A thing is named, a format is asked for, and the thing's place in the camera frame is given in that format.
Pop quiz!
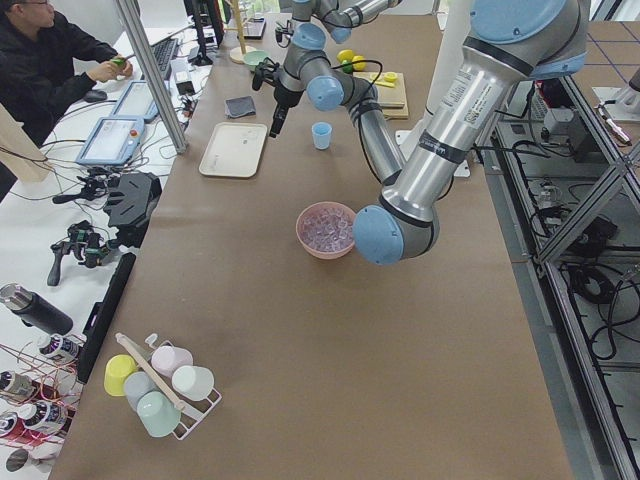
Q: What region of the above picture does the yellow lemon near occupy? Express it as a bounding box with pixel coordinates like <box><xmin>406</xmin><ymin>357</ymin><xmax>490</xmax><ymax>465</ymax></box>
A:
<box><xmin>351</xmin><ymin>55</ymin><xmax>367</xmax><ymax>71</ymax></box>

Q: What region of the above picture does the black thermos bottle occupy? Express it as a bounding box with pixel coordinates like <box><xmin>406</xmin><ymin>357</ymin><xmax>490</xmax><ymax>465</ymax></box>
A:
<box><xmin>1</xmin><ymin>283</ymin><xmax>73</xmax><ymax>335</ymax></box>

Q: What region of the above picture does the seated person in black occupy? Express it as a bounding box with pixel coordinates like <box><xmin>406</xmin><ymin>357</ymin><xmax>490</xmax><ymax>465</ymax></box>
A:
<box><xmin>0</xmin><ymin>0</ymin><xmax>134</xmax><ymax>151</ymax></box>

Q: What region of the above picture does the aluminium frame post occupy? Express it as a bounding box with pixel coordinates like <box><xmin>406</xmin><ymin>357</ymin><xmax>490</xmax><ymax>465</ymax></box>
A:
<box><xmin>115</xmin><ymin>0</ymin><xmax>187</xmax><ymax>154</ymax></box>

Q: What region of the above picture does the mint cup on rack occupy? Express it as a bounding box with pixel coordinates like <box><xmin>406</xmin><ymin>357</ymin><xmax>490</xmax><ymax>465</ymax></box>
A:
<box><xmin>136</xmin><ymin>391</ymin><xmax>181</xmax><ymax>438</ymax></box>

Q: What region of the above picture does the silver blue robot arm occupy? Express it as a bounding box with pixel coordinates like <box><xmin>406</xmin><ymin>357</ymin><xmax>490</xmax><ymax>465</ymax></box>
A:
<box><xmin>253</xmin><ymin>1</ymin><xmax>590</xmax><ymax>265</ymax></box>

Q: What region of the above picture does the blue teach pendant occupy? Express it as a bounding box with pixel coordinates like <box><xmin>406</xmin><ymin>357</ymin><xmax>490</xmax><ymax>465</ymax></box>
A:
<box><xmin>111</xmin><ymin>80</ymin><xmax>158</xmax><ymax>123</ymax></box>
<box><xmin>75</xmin><ymin>116</ymin><xmax>145</xmax><ymax>167</ymax></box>

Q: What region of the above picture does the yellow cup on rack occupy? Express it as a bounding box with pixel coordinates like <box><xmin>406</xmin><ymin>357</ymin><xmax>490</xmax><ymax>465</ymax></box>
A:
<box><xmin>104</xmin><ymin>354</ymin><xmax>138</xmax><ymax>397</ymax></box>

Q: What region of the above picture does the white cup on rack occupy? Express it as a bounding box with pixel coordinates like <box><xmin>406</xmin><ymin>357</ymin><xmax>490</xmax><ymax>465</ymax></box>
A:
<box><xmin>171</xmin><ymin>365</ymin><xmax>215</xmax><ymax>401</ymax></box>

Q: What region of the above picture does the wooden cutting board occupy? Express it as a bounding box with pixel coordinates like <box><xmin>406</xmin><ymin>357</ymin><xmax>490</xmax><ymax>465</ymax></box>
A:
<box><xmin>354</xmin><ymin>72</ymin><xmax>409</xmax><ymax>120</ymax></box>

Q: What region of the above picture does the wooden glass drying stand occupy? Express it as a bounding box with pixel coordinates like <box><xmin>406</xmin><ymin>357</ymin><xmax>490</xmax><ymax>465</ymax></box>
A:
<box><xmin>224</xmin><ymin>0</ymin><xmax>256</xmax><ymax>64</ymax></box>

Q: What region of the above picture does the grey cup on rack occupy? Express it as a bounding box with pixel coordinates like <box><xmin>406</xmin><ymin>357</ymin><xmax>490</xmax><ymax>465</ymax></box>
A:
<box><xmin>123</xmin><ymin>371</ymin><xmax>156</xmax><ymax>411</ymax></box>

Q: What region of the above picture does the mint green bowl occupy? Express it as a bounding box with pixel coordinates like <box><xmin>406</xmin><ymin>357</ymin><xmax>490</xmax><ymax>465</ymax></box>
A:
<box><xmin>243</xmin><ymin>50</ymin><xmax>269</xmax><ymax>72</ymax></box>

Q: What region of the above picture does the blue teach pendant far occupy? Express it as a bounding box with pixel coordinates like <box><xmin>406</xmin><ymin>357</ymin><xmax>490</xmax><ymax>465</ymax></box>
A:
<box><xmin>111</xmin><ymin>80</ymin><xmax>158</xmax><ymax>123</ymax></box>

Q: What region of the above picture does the light blue plastic cup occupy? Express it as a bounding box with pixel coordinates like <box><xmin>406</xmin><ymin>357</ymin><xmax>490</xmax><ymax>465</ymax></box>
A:
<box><xmin>311</xmin><ymin>121</ymin><xmax>333</xmax><ymax>150</ymax></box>

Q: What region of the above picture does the blue teach pendant near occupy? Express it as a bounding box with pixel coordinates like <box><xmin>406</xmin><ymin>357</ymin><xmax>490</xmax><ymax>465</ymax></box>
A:
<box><xmin>75</xmin><ymin>116</ymin><xmax>145</xmax><ymax>167</ymax></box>

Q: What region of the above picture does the yellow lemon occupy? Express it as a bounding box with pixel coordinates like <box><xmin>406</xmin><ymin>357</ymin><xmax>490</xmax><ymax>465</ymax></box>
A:
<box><xmin>351</xmin><ymin>55</ymin><xmax>367</xmax><ymax>71</ymax></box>
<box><xmin>336</xmin><ymin>49</ymin><xmax>355</xmax><ymax>64</ymax></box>

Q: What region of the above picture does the pink bowl of ice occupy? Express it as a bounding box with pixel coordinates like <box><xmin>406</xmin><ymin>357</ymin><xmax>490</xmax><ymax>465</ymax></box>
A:
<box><xmin>296</xmin><ymin>201</ymin><xmax>356</xmax><ymax>260</ymax></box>

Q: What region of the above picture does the cream rabbit serving tray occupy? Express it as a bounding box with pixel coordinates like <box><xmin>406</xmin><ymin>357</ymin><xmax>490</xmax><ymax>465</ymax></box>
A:
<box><xmin>198</xmin><ymin>122</ymin><xmax>268</xmax><ymax>178</ymax></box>

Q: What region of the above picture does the white cup rack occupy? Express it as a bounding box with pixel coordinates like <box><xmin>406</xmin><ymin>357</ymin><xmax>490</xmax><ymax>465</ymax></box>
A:
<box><xmin>115</xmin><ymin>332</ymin><xmax>222</xmax><ymax>441</ymax></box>

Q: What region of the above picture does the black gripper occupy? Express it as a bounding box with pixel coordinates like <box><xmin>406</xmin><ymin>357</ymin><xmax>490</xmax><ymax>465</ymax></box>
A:
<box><xmin>269</xmin><ymin>74</ymin><xmax>304</xmax><ymax>138</ymax></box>

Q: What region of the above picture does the grey folded cloth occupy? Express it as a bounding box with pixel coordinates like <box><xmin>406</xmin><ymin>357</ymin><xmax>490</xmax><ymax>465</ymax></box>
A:
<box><xmin>225</xmin><ymin>96</ymin><xmax>256</xmax><ymax>119</ymax></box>

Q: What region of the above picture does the pink cup on rack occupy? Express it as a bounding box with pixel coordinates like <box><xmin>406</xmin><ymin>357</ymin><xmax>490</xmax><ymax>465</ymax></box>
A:
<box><xmin>151</xmin><ymin>345</ymin><xmax>193</xmax><ymax>377</ymax></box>

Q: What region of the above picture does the yellow lemon far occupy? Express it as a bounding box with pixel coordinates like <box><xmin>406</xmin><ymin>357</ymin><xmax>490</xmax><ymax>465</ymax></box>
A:
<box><xmin>336</xmin><ymin>49</ymin><xmax>355</xmax><ymax>64</ymax></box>

